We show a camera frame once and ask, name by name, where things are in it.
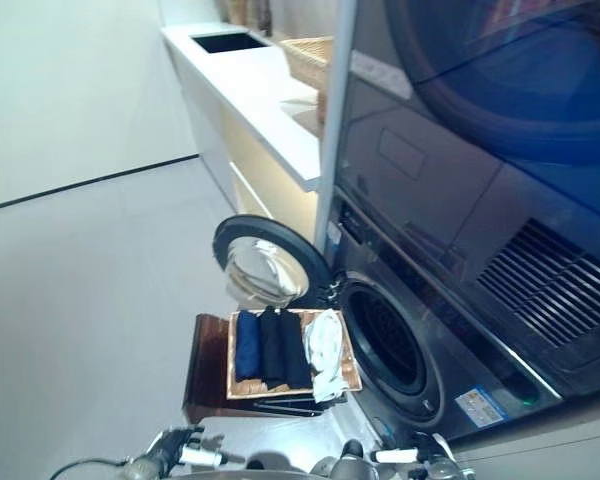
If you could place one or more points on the white garment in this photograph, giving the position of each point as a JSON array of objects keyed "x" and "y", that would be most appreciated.
[{"x": 325, "y": 350}]

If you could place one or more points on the grey tumble dryer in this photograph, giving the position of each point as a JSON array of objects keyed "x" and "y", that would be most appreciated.
[{"x": 430, "y": 200}]

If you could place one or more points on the grey front-load washing machine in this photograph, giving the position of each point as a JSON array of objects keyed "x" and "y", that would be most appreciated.
[{"x": 445, "y": 360}]

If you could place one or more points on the white label sticker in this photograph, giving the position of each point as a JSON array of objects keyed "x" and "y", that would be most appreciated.
[{"x": 380, "y": 75}]

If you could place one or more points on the glossy brown stool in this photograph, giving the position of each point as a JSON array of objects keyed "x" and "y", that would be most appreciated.
[{"x": 205, "y": 365}]

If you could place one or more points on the black countertop sink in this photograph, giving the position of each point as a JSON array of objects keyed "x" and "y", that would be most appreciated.
[{"x": 230, "y": 43}]

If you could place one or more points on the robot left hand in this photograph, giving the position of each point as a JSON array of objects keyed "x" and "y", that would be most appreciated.
[{"x": 170, "y": 447}]

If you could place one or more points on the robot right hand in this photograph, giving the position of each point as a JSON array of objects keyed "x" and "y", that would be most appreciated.
[{"x": 440, "y": 460}]

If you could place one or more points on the small blue sticker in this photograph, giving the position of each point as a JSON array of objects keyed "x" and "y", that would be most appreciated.
[{"x": 333, "y": 234}]

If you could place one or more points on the tall wicker basket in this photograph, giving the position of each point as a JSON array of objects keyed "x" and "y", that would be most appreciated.
[{"x": 310, "y": 55}]

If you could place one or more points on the rectangular wicker laundry basket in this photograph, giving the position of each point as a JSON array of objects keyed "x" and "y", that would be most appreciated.
[{"x": 352, "y": 370}]

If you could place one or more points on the colourful energy label sticker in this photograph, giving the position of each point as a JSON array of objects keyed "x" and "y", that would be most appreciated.
[{"x": 475, "y": 405}]

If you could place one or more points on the white counter cabinet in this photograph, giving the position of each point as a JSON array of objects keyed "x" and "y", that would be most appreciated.
[{"x": 240, "y": 85}]

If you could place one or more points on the round glass washer door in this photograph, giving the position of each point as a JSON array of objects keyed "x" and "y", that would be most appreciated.
[{"x": 260, "y": 270}]

